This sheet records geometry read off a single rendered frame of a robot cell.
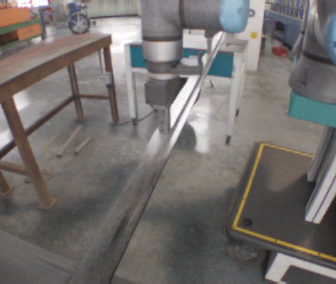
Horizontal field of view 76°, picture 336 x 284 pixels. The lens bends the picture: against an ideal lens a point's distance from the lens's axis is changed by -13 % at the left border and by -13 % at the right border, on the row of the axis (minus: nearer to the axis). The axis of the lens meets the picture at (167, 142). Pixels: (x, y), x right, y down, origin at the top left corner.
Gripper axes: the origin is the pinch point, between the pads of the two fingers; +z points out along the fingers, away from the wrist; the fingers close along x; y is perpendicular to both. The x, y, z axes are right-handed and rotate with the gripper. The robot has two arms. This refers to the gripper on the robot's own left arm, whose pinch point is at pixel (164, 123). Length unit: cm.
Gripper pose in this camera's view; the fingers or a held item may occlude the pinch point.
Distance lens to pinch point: 63.1
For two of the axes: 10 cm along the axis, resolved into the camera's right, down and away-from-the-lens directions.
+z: 0.2, 8.3, 5.5
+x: -2.8, 5.4, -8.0
